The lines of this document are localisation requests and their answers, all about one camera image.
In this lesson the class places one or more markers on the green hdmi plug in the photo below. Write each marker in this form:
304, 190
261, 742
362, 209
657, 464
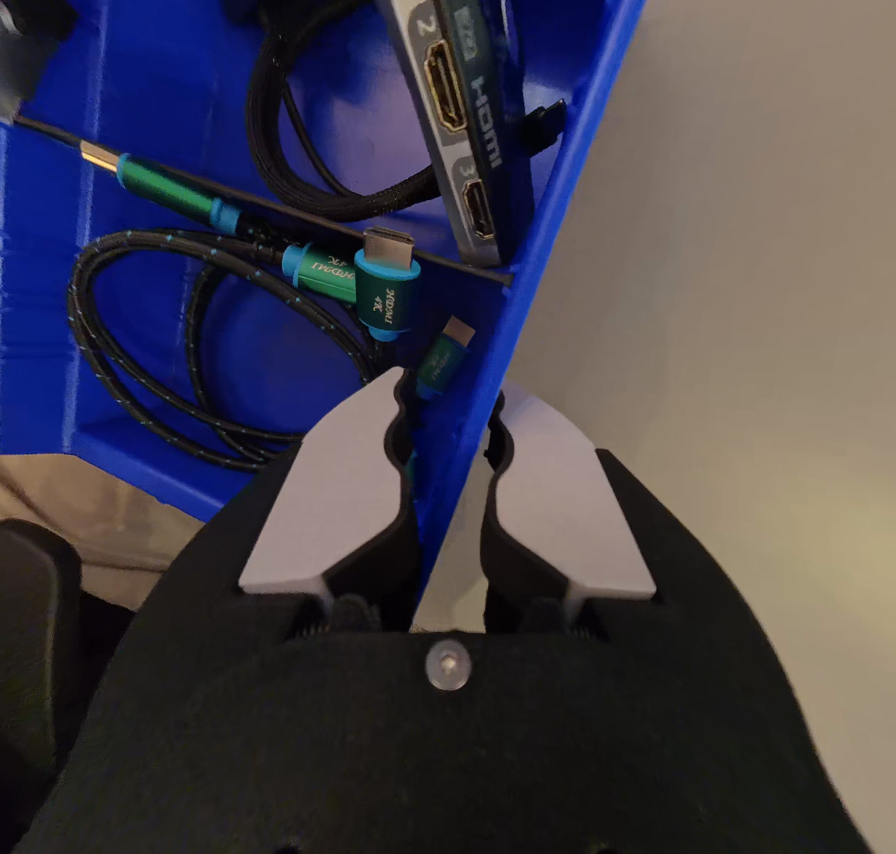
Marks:
168, 189

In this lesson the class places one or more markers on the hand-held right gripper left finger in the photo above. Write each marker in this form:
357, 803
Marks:
329, 490

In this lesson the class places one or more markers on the dark metal hdmi switch box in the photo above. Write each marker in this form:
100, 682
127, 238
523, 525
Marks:
511, 189

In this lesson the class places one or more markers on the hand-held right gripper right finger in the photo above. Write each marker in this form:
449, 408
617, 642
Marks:
560, 511

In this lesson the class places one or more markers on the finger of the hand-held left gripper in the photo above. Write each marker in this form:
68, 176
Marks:
10, 77

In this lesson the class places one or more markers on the person's leg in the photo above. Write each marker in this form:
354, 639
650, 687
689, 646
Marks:
84, 518

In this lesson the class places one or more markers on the black bin divider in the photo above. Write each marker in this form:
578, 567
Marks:
490, 273

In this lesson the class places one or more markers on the blue plastic bin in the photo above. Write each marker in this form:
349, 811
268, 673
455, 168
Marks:
161, 70

